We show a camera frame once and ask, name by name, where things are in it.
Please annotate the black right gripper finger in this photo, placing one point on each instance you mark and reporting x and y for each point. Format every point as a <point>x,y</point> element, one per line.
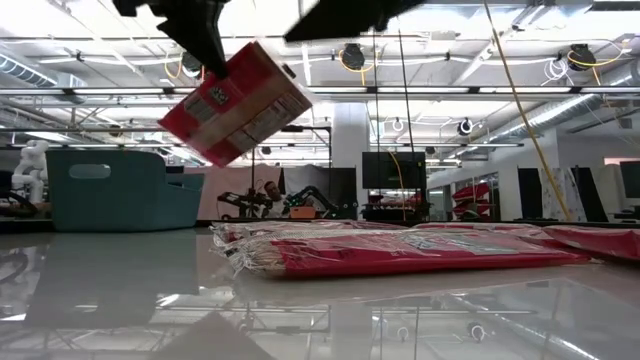
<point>350,17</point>

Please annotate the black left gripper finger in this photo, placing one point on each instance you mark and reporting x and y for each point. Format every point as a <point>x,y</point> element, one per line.
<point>200,35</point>

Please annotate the red microwave popcorn bag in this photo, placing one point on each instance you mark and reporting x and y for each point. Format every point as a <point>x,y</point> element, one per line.
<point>475,228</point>
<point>235,110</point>
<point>600,242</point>
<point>375,255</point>

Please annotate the black background robot arm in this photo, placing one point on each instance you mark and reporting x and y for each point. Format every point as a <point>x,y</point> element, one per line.
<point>312,195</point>
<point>240,200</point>

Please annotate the pale partition board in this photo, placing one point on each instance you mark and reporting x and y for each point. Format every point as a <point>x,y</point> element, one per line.
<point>225,180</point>

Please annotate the black monitor screen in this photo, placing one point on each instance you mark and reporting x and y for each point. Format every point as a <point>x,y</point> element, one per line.
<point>390,170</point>
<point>631,179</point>

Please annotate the person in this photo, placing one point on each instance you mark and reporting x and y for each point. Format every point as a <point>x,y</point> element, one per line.
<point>272,192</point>

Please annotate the teal plastic basket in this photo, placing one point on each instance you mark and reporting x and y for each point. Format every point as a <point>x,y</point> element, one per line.
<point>125,200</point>

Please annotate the small orange box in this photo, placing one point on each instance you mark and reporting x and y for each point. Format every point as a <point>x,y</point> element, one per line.
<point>303,213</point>

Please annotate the red packaging pile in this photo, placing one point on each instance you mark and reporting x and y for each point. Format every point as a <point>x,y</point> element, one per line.
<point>472,197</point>

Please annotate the black standing panel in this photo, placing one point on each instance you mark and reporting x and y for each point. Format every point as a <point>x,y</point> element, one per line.
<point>530,195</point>
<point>590,195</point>

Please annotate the white marbled panel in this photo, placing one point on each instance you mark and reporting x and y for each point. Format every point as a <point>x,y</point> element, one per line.
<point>549,197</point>

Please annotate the silver ventilation duct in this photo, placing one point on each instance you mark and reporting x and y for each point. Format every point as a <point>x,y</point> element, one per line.
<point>30,72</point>
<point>560,112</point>

